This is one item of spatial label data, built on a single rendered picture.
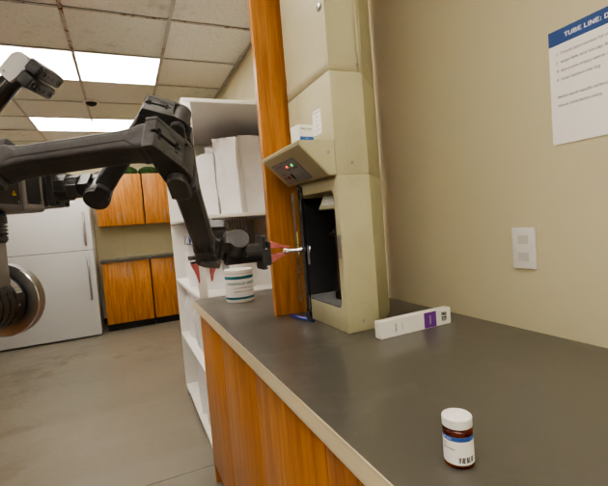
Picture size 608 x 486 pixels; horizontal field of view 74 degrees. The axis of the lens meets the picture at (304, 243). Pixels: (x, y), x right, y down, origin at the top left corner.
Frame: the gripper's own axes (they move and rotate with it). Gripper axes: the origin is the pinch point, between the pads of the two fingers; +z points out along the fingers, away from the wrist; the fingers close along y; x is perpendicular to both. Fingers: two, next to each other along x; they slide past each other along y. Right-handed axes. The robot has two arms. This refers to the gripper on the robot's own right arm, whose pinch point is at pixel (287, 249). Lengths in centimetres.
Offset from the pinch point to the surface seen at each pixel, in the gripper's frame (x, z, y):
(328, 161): -13.4, 9.4, 25.0
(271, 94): 24, 8, 55
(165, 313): 487, 1, -108
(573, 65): -55, 54, 41
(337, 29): -13, 16, 63
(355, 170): -13.4, 18.3, 22.4
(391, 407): -58, -5, -26
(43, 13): 170, -77, 143
